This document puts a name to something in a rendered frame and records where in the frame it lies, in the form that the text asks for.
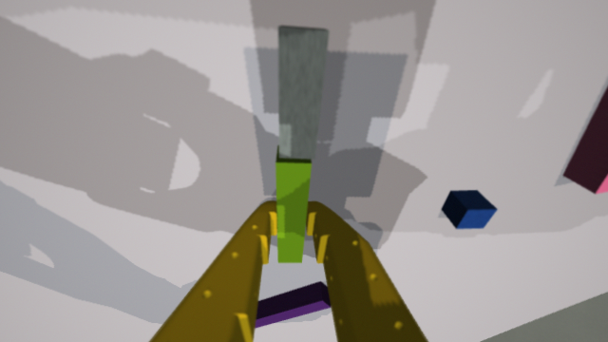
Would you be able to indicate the grey rod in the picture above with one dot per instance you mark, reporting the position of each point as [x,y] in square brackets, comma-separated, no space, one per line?
[302,54]

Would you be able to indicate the small blue cube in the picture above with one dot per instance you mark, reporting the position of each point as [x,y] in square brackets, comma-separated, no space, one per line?
[468,209]

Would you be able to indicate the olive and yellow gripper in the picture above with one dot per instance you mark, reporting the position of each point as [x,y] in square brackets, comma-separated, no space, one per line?
[222,305]

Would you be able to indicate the purple rod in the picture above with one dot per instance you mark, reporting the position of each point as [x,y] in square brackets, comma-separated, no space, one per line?
[304,300]

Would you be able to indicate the pink rod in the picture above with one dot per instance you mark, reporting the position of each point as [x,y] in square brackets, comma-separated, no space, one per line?
[588,166]

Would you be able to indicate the lime green rod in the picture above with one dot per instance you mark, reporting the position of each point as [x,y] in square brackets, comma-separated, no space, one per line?
[292,192]

